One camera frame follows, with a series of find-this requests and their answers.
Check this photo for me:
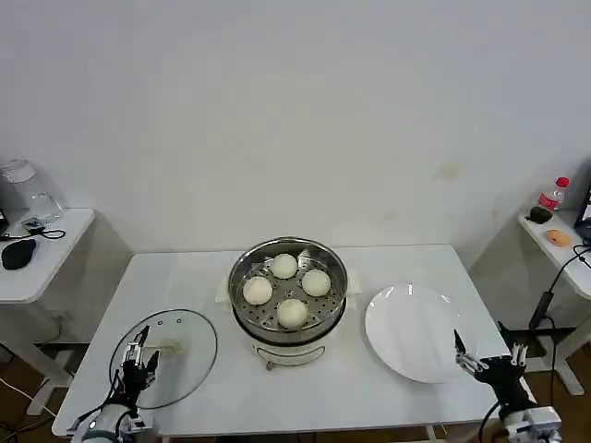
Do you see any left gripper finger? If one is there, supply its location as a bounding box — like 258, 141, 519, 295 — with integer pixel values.
143, 350, 162, 387
121, 325, 152, 365

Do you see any white steamed bun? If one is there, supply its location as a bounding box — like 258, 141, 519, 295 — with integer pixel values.
301, 269, 332, 297
270, 253, 299, 280
276, 298, 308, 329
242, 275, 274, 306

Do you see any thin white floor cable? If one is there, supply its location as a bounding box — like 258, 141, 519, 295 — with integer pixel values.
0, 375, 57, 419

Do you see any black power cable with adapter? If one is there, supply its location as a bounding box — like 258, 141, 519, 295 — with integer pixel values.
512, 244, 591, 398

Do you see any clear bottle with red cap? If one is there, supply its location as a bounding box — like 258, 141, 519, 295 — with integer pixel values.
537, 176, 572, 212

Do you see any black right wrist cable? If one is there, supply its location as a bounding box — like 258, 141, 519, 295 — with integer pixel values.
477, 400, 503, 443

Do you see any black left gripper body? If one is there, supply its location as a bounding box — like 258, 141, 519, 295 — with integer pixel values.
119, 356, 157, 403

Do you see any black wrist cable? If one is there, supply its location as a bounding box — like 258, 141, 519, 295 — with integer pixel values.
68, 368, 126, 424
477, 400, 503, 443

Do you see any black screen device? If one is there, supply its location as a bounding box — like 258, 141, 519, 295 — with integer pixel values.
573, 186, 591, 242

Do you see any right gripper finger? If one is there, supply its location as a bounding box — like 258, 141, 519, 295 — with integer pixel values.
452, 328, 490, 376
496, 320, 529, 369

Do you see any small black device with cord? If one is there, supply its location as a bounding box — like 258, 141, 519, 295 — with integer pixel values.
21, 216, 66, 240

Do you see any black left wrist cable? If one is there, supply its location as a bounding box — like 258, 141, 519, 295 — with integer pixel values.
68, 368, 126, 424

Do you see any black computer mouse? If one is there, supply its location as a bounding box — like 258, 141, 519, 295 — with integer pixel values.
1, 238, 38, 271

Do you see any white electric cooker base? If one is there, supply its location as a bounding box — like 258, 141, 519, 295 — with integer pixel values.
215, 267, 365, 372

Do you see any steel steamer basket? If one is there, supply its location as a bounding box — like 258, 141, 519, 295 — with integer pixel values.
228, 236, 349, 334

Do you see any white side table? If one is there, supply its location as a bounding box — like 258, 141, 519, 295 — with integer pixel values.
0, 207, 135, 416
516, 210, 591, 398

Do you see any clear plastic water jug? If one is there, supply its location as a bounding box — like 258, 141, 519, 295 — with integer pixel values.
0, 158, 65, 223

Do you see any small orange snack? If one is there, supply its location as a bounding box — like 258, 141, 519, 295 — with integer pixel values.
546, 228, 574, 249

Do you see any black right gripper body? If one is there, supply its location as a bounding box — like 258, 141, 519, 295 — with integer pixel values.
474, 353, 537, 417

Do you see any glass lid with handle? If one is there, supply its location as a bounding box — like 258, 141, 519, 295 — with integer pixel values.
109, 308, 219, 411

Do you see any white round plate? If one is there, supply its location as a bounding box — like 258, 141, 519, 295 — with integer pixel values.
364, 283, 473, 386

